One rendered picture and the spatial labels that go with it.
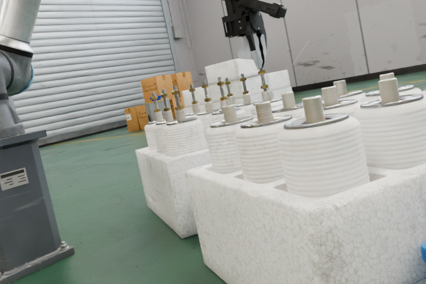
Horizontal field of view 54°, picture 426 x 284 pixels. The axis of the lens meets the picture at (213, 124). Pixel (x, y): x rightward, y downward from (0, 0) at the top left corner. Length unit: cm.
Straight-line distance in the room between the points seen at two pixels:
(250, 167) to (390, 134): 18
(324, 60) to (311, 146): 622
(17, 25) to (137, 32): 640
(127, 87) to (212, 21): 204
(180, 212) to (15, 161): 38
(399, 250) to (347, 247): 7
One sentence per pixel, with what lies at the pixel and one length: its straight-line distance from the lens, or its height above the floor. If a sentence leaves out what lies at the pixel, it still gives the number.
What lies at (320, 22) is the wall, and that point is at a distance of 668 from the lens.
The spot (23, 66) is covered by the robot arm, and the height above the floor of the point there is 47.
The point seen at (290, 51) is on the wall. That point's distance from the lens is 697.
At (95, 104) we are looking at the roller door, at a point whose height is 44.
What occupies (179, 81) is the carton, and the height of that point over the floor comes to 49.
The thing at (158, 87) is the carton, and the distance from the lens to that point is 498.
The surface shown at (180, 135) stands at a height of 22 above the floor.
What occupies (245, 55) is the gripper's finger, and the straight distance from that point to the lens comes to 109.
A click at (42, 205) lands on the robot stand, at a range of 105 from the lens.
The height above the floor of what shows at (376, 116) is 24.
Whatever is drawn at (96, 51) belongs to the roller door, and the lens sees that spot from 698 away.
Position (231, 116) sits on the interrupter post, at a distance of 70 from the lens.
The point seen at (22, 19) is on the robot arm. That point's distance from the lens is 118.
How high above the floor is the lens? 31
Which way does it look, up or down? 5 degrees down
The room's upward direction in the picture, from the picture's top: 12 degrees counter-clockwise
